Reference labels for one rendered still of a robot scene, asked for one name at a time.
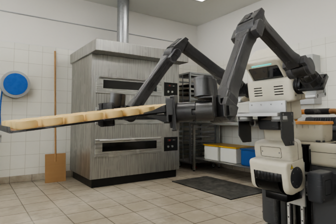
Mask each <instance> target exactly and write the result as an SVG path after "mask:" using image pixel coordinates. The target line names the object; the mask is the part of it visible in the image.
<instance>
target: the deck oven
mask: <svg viewBox="0 0 336 224"><path fill-rule="evenodd" d="M164 51H165V49H162V48H156V47H149V46H143V45H137V44H131V43H125V42H118V41H112V40H106V39H100V38H95V39H94V40H92V41H91V42H89V43H88V44H86V45H84V46H83V47H81V48H80V49H78V50H77V51H75V52H73V53H72V54H71V55H70V64H72V85H71V114H72V113H81V112H90V111H96V110H99V105H98V104H100V103H109V99H110V92H113V93H121V94H125V105H127V104H128V103H129V101H130V100H131V99H132V98H133V97H134V96H135V94H136V93H137V92H138V90H139V89H140V88H141V86H142V85H143V83H144V82H145V81H146V79H147V78H148V76H149V75H150V74H151V72H152V71H153V69H154V68H155V67H156V65H157V64H158V62H159V61H160V57H161V56H162V54H163V53H164ZM188 62H189V57H187V56H186V55H185V54H183V53H181V55H180V57H179V58H178V59H177V61H176V62H174V64H173V65H172V66H171V67H170V68H169V69H168V71H167V72H166V73H165V75H164V76H163V78H162V79H161V81H160V82H159V83H158V85H157V86H156V88H155V89H154V91H153V92H152V93H151V95H150V96H149V98H148V99H147V101H146V102H145V104H144V106H145V105H159V104H166V98H169V97H170V96H172V95H177V99H178V103H179V65H181V64H185V63H188ZM172 129H173V128H171V127H170V122H167V123H165V122H162V121H160V120H157V119H155V118H151V117H145V116H138V117H137V118H136V120H135V121H133V122H128V121H126V120H123V119H116V120H115V126H104V127H100V126H99V125H98V122H92V123H84V124H77V125H71V128H70V170H71V171H73V175H72V177H73V178H74V179H76V180H78V181H79V182H81V183H83V184H85V185H86V186H88V187H90V188H98V187H105V186H113V185H120V184H127V183H134V182H142V181H149V180H156V179H164V178H171V177H176V170H178V169H179V130H178V131H172Z"/></svg>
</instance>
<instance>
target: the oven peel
mask: <svg viewBox="0 0 336 224"><path fill-rule="evenodd" d="M54 115H55V116H56V115H57V110H56V51H54ZM63 181H66V153H57V128H56V127H55V128H54V153H53V154H45V184H46V183H55V182H63Z"/></svg>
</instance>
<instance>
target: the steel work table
mask: <svg viewBox="0 0 336 224"><path fill-rule="evenodd" d="M306 117H312V116H302V117H300V118H298V119H297V121H305V119H306ZM190 125H192V170H193V172H195V170H196V160H200V161H206V162H211V163H217V167H218V168H220V167H221V164H222V165H228V166H233V167H239V168H244V169H250V166H245V165H242V164H241V163H240V164H233V163H228V162H222V161H216V160H210V159H205V158H204V157H200V158H196V131H195V125H217V143H220V125H223V126H238V122H236V121H234V120H233V121H228V122H222V123H215V124H213V123H211V122H190Z"/></svg>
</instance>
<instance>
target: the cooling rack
mask: <svg viewBox="0 0 336 224"><path fill-rule="evenodd" d="M191 74H194V75H204V76H213V75H211V74H208V73H199V72H186V73H181V74H179V77H182V102H184V81H183V77H185V78H189V102H191V78H195V77H196V76H191ZM190 122H191V121H189V158H184V122H182V158H180V159H179V165H181V162H183V163H188V164H191V165H192V164H193V158H192V125H191V124H190ZM206 162H208V161H202V160H197V159H196V160H195V163H206Z"/></svg>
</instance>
